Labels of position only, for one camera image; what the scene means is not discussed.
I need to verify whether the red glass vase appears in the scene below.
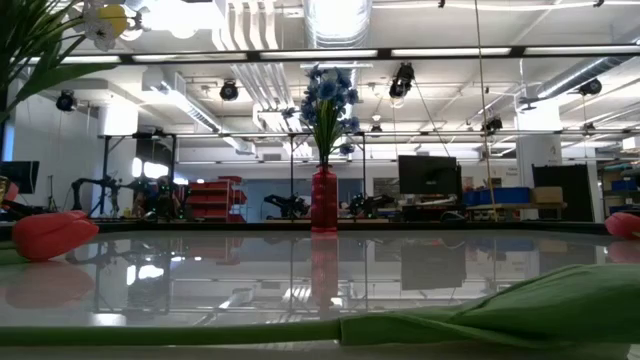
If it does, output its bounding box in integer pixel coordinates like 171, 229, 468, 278
310, 163, 339, 234

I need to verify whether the blue artificial flower bunch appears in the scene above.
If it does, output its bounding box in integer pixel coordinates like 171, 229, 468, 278
299, 69, 362, 167
282, 64, 351, 167

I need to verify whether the white artificial flower bunch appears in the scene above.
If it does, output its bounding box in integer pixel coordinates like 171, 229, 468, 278
0, 0, 151, 124

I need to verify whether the red artificial tulip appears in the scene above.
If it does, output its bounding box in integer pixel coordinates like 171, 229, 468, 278
603, 211, 640, 240
0, 209, 100, 266

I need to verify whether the red storage shelf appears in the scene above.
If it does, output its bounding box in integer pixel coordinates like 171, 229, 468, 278
187, 174, 249, 224

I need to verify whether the large black monitor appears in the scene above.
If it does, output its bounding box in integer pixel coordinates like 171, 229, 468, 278
397, 154, 464, 197

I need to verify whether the overhead beam with light strips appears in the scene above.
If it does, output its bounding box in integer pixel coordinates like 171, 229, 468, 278
0, 44, 640, 66

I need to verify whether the row of blue bins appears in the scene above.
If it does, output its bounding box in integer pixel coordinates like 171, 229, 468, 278
462, 186, 532, 206

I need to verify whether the wooden background table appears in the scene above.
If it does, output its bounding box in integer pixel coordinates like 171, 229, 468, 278
464, 201, 569, 221

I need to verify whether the cardboard box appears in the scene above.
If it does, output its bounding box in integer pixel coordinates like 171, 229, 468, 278
530, 186, 565, 205

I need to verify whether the black partition panel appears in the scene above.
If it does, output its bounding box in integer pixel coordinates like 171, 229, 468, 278
531, 163, 596, 223

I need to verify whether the small dark monitor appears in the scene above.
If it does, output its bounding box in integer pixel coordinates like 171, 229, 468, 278
0, 159, 41, 195

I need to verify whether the black metal table frame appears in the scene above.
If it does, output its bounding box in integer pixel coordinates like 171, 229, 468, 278
0, 218, 640, 236

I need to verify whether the silver ventilation duct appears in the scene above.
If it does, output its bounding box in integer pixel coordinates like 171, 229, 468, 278
302, 0, 374, 49

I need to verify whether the thin hanging cable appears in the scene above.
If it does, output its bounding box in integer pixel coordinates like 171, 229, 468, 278
473, 0, 496, 221

